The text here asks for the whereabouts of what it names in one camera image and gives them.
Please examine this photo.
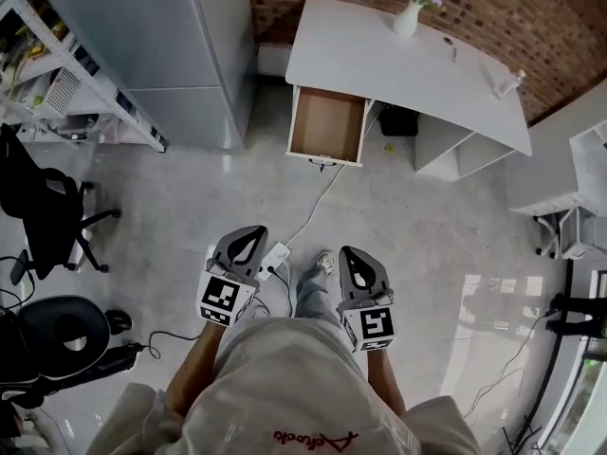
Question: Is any white shelf rack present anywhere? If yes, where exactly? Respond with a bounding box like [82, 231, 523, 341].
[0, 0, 171, 155]

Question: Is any person's left forearm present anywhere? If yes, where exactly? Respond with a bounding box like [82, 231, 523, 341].
[164, 322, 230, 420]

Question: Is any white spray bottle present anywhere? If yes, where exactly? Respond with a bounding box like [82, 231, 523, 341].
[497, 69, 528, 96]

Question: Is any person's beige shirt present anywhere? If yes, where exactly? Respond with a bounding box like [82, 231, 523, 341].
[111, 317, 486, 455]

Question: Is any person's right forearm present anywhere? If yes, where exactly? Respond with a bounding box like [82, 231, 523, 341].
[364, 348, 409, 417]

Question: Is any black tripod stand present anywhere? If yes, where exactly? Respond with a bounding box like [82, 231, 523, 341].
[544, 291, 607, 337]

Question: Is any white vase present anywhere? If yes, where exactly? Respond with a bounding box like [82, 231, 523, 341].
[392, 0, 423, 37]

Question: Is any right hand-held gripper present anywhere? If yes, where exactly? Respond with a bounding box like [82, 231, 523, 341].
[336, 246, 397, 355]

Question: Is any person's right leg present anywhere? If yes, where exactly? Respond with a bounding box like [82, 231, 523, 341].
[293, 264, 334, 322]

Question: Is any black office chair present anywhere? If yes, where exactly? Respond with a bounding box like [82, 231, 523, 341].
[0, 122, 123, 282]

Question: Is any white lattice basket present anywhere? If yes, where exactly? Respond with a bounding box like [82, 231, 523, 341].
[45, 66, 85, 116]

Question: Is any black plug cable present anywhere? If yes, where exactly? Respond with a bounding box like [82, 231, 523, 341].
[265, 265, 295, 319]

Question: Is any white power strip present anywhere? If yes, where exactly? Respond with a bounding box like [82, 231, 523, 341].
[258, 241, 292, 282]

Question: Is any white power cable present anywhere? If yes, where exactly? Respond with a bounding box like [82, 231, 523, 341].
[283, 162, 348, 249]

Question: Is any white cubby bookcase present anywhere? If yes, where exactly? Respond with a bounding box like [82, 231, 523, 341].
[505, 78, 607, 218]

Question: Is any white desk drawer with keyhole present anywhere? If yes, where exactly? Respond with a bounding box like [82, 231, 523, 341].
[285, 85, 373, 173]

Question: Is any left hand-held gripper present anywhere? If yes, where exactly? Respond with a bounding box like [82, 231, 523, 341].
[195, 225, 270, 328]

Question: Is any white swivel chair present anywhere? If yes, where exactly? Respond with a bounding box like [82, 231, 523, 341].
[533, 200, 607, 262]

